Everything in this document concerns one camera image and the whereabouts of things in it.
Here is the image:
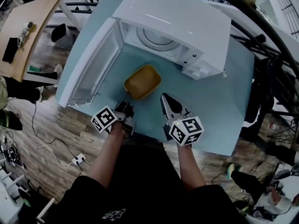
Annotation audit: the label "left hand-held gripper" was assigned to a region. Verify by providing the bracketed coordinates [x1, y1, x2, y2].
[91, 96, 137, 137]

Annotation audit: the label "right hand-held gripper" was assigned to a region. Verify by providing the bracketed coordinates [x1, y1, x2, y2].
[160, 93, 205, 147]

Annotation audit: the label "yellow plastic bowl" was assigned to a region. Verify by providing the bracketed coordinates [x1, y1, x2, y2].
[123, 64, 162, 101]

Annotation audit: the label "white microwave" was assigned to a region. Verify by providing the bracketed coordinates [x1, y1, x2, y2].
[58, 0, 232, 109]

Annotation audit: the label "person's left forearm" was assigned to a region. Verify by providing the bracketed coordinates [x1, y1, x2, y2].
[87, 122, 128, 190]

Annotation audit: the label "person's right forearm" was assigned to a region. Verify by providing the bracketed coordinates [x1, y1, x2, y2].
[176, 142, 207, 191]

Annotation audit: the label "person's black shirt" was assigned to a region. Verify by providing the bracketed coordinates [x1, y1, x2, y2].
[48, 138, 246, 224]

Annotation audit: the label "green plastic item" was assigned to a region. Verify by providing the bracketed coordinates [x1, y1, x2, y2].
[28, 65, 48, 73]

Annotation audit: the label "grey waste bin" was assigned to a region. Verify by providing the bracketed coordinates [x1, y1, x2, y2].
[50, 23, 73, 48]

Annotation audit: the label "black and green office chair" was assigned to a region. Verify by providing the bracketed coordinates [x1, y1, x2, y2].
[0, 111, 23, 131]

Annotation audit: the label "black white patterned object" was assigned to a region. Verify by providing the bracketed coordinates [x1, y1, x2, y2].
[3, 146, 25, 170]

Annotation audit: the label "wooden desk white legs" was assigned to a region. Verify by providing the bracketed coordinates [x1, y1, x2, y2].
[0, 0, 82, 83]

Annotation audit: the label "black flat pouch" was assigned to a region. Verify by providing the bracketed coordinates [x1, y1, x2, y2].
[2, 37, 19, 64]

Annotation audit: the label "white wooden rack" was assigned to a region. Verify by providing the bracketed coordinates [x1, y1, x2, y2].
[0, 168, 57, 224]

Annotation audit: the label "white floor cable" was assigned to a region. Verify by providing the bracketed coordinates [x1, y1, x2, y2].
[2, 125, 75, 170]

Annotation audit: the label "black floor cable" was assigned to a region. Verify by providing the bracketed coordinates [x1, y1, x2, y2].
[30, 101, 92, 176]

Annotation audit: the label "white coiled cable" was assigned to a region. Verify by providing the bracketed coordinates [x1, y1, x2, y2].
[16, 28, 30, 48]

